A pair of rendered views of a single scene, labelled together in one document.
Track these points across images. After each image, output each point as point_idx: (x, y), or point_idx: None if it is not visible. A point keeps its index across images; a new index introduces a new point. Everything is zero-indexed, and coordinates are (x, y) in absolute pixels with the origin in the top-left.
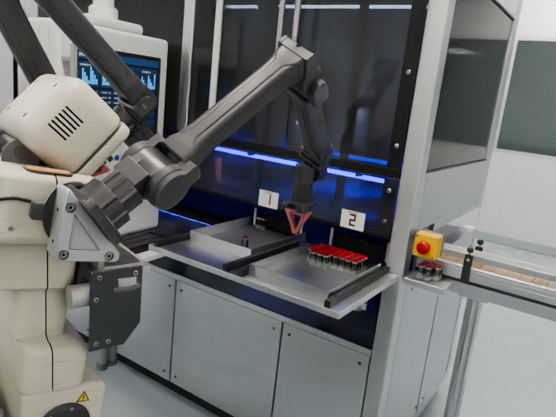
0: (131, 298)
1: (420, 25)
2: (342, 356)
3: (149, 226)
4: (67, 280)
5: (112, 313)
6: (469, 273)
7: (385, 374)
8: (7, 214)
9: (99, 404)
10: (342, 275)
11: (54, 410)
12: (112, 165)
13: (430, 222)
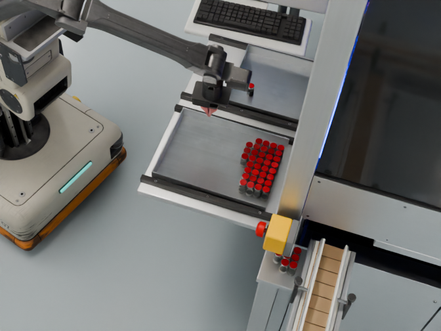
0: (18, 67)
1: None
2: None
3: (312, 10)
4: (2, 34)
5: (11, 67)
6: (291, 297)
7: (257, 289)
8: None
9: (25, 106)
10: (233, 182)
11: (4, 90)
12: None
13: (356, 232)
